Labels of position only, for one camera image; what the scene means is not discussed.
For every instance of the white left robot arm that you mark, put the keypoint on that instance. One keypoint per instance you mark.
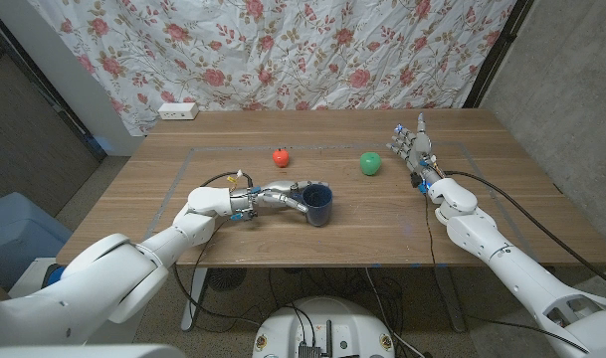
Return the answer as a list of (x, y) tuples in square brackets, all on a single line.
[(108, 278)]

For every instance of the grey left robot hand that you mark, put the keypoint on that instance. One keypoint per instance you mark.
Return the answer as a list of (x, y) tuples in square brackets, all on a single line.
[(272, 191)]

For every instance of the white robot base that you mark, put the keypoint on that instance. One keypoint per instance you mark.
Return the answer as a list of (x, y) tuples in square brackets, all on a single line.
[(282, 328)]

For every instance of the white robot torso cover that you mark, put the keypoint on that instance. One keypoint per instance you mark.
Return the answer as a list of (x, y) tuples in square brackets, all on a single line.
[(83, 352)]

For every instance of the black floor fan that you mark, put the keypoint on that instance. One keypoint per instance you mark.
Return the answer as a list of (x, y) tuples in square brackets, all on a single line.
[(226, 279)]

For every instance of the red toy tomato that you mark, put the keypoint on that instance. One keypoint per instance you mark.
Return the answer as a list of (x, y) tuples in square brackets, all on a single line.
[(281, 159)]

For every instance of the floral fabric backdrop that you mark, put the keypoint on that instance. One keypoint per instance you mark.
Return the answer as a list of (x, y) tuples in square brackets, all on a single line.
[(282, 50)]

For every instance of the white mat with blue shapes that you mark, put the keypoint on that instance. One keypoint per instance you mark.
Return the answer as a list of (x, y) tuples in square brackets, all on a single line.
[(29, 278)]

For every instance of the metal table leg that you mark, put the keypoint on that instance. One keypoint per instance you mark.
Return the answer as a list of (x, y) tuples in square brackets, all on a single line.
[(452, 303), (193, 303)]

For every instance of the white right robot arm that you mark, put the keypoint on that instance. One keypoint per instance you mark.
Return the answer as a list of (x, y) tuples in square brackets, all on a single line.
[(511, 268)]

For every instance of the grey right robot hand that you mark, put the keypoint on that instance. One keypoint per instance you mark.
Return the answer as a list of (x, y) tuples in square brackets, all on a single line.
[(421, 149)]

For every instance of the dark blue mug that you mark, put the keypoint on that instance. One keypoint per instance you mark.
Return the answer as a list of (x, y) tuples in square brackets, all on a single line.
[(320, 214)]

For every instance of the green toy apple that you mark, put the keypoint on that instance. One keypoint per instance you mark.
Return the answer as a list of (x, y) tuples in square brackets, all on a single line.
[(370, 164)]

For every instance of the white power strip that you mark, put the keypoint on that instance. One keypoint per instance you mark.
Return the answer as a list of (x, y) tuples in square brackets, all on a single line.
[(178, 111)]

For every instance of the black backdrop pole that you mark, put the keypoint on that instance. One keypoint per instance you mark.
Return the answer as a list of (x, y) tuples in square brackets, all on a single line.
[(496, 50)]

